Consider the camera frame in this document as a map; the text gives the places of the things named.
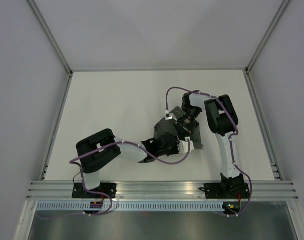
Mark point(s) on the aluminium frame post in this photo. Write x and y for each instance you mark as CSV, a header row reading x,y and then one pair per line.
x,y
48,33
267,34

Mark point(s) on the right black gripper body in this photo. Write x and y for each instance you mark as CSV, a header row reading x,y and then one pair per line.
x,y
188,119

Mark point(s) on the grey cloth napkin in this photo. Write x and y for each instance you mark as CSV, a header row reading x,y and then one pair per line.
x,y
164,126

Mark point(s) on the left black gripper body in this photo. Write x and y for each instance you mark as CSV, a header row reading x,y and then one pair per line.
x,y
174,149

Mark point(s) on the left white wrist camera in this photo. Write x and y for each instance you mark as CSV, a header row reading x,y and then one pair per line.
x,y
185,146

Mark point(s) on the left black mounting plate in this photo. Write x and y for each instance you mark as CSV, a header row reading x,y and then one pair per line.
x,y
79,192

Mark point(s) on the white slotted cable duct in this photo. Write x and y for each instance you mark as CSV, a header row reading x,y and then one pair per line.
x,y
212,206

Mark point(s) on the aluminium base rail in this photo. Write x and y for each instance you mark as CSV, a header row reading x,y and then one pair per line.
x,y
274,190

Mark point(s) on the black mounting plate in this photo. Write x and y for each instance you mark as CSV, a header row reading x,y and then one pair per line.
x,y
214,190
79,192

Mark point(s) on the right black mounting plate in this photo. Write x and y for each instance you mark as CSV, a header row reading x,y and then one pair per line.
x,y
214,190

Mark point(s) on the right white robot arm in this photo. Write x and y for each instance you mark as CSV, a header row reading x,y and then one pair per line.
x,y
222,121

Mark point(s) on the right aluminium frame post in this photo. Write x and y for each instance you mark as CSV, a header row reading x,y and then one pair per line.
x,y
267,34

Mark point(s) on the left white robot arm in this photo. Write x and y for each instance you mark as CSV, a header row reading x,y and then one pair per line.
x,y
99,149

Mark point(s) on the left aluminium frame post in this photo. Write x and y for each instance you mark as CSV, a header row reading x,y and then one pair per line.
x,y
48,33

